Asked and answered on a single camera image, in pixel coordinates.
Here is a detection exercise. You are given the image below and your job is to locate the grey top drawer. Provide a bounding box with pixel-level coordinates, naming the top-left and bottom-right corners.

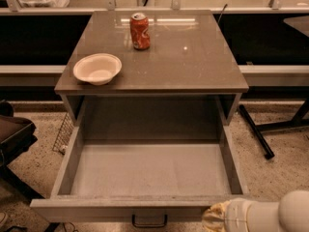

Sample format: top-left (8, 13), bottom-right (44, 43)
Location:
top-left (30, 97), bottom-right (255, 224)

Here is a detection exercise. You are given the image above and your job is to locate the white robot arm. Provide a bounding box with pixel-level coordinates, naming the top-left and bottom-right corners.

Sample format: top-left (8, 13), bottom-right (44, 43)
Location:
top-left (202, 190), bottom-right (309, 232)

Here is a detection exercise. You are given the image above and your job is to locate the grey drawer cabinet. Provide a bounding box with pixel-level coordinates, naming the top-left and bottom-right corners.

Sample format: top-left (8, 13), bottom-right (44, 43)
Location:
top-left (53, 9), bottom-right (250, 127)

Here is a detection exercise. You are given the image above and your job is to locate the white paper bowl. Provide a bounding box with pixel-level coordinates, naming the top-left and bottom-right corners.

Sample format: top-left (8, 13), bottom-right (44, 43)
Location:
top-left (73, 53), bottom-right (122, 85)

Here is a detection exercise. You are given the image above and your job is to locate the orange soda can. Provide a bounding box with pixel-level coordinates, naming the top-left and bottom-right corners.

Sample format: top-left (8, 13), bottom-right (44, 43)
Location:
top-left (130, 13), bottom-right (151, 50)

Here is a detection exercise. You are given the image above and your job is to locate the black office chair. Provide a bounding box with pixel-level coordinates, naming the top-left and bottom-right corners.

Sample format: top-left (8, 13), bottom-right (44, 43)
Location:
top-left (0, 101), bottom-right (43, 202)

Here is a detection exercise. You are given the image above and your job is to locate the black table leg base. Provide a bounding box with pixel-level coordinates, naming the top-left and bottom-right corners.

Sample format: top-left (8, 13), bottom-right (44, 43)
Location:
top-left (239, 99), bottom-right (309, 160)

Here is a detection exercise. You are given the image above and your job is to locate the shoe tip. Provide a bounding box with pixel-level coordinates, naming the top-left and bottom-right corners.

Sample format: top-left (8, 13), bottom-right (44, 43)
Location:
top-left (0, 212), bottom-right (8, 228)

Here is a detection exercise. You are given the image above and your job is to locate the wire mesh basket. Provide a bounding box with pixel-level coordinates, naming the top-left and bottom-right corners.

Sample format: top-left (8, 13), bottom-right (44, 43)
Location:
top-left (52, 114), bottom-right (73, 155)

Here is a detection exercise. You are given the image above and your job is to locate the black drawer handle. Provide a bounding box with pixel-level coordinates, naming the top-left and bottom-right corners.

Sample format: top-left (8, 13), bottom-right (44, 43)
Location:
top-left (131, 215), bottom-right (168, 229)

